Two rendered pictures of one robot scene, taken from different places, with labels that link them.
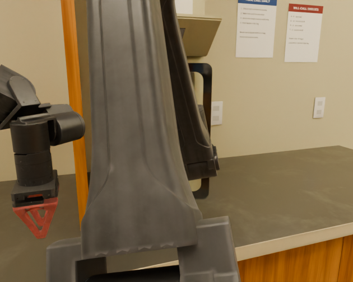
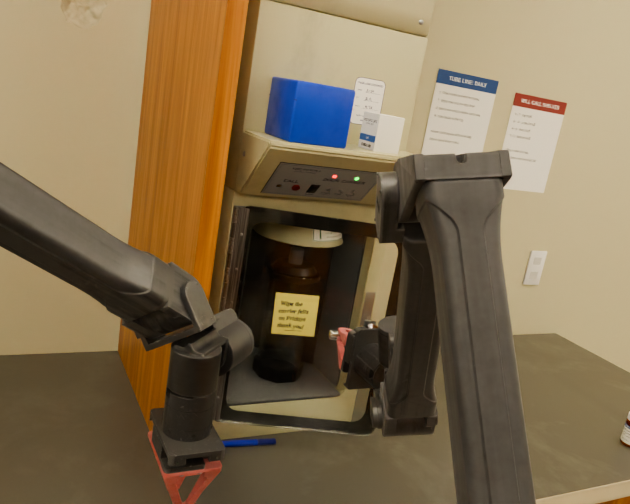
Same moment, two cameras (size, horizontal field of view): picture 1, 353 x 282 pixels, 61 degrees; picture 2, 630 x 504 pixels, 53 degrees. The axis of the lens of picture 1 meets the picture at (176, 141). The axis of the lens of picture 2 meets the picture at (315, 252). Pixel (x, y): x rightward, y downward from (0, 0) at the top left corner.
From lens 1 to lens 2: 37 cm
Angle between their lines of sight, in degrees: 9
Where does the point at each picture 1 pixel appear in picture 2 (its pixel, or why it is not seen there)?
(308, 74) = (527, 211)
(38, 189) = (204, 449)
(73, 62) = (211, 214)
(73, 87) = (204, 251)
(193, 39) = not seen: hidden behind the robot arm
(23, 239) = (76, 488)
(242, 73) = not seen: hidden behind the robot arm
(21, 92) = (198, 308)
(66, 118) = (236, 336)
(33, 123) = (211, 355)
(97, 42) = (473, 412)
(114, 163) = not seen: outside the picture
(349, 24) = (602, 136)
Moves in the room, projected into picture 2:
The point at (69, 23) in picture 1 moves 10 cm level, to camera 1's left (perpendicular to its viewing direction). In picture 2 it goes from (218, 154) to (147, 143)
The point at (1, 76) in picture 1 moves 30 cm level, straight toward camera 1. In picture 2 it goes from (174, 283) to (349, 421)
